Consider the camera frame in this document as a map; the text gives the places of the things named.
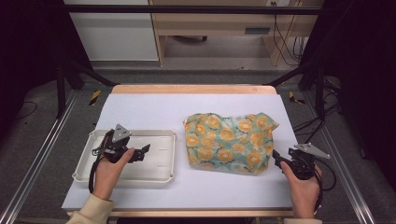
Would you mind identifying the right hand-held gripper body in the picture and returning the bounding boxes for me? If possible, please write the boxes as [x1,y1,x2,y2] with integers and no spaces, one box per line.
[288,142,332,181]

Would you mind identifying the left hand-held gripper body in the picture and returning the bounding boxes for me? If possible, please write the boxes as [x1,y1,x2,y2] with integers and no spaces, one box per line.
[92,123,138,164]

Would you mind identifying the orange flower print cloth bag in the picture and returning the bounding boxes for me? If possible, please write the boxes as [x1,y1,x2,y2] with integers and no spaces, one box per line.
[182,112,280,176]

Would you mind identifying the person's right hand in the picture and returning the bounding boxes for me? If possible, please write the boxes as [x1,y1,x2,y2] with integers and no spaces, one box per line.
[279,161,323,219]

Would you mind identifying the person's left hand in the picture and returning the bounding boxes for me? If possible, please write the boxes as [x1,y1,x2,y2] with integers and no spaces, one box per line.
[92,147,136,201]

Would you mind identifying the white plastic tray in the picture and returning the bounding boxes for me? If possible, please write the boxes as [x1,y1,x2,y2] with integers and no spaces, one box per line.
[71,129,177,189]

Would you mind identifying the white table mat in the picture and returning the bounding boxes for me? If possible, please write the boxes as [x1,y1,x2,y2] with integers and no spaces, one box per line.
[61,92,301,210]

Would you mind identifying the yellow black floor tape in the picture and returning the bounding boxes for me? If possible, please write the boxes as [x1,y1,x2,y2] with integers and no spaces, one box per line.
[288,91,306,106]
[88,89,103,107]

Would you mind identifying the black metal stand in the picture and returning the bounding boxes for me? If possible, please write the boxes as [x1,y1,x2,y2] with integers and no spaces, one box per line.
[55,58,120,119]
[263,60,329,121]

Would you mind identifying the wooden table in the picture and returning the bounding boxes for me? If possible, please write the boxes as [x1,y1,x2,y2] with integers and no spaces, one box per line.
[65,83,295,218]

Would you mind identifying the dark curtain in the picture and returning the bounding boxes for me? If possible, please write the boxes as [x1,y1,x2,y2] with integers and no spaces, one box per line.
[300,0,396,190]
[0,0,93,142]

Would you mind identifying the white cabinet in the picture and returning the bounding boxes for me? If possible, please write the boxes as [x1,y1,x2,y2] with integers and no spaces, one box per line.
[63,0,160,63]

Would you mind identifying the light wooden desk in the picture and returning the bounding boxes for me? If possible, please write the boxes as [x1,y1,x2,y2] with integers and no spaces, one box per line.
[148,0,325,67]

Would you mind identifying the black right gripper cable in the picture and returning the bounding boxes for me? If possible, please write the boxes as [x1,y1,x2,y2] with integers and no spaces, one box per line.
[312,159,337,213]

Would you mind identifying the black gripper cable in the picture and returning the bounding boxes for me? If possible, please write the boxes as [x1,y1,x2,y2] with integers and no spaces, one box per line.
[312,159,337,213]
[88,133,110,194]

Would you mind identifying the aluminium floor rail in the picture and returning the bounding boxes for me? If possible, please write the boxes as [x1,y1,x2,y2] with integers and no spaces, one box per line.
[302,91,377,224]
[0,89,79,224]

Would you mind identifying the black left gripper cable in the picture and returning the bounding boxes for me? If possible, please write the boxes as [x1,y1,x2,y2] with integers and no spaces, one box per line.
[88,133,110,194]

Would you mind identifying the black floor cables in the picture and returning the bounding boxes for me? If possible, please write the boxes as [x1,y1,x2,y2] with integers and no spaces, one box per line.
[291,76,344,145]

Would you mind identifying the thin black floor cable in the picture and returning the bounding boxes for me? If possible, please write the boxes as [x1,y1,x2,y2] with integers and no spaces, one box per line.
[14,100,39,121]

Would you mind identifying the black hanging cables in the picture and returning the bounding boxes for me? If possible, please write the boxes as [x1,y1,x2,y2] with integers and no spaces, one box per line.
[271,1,308,67]

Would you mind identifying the black horizontal frame bar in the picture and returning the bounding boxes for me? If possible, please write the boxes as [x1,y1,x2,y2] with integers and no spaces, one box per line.
[63,4,323,16]

